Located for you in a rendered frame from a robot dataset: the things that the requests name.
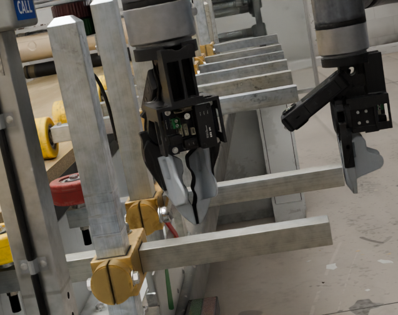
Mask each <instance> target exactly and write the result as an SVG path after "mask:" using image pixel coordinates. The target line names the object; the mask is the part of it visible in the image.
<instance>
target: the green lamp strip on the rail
mask: <svg viewBox="0 0 398 315"><path fill-rule="evenodd" d="M202 302H203V298H202V299H193V300H191V306H190V310H189V315H201V308H202Z"/></svg>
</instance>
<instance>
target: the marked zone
mask: <svg viewBox="0 0 398 315"><path fill-rule="evenodd" d="M165 274H166V286H167V298H168V305H169V309H170V310H173V309H174V304H173V299H172V291H171V283H170V279H169V271H168V269H165Z"/></svg>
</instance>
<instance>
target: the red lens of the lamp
mask: <svg viewBox="0 0 398 315"><path fill-rule="evenodd" d="M91 3H92V0H87V1H80V2H74V3H70V4H63V5H60V6H54V7H51V11H52V16H53V19H54V18H59V17H63V16H70V15H74V16H76V17H77V18H82V17H86V16H92V14H91V8H90V4H91Z"/></svg>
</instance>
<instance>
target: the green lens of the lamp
mask: <svg viewBox="0 0 398 315"><path fill-rule="evenodd" d="M82 20H83V23H84V28H85V32H86V34H92V33H95V28H94V23H93V19H92V17H91V18H87V19H82Z"/></svg>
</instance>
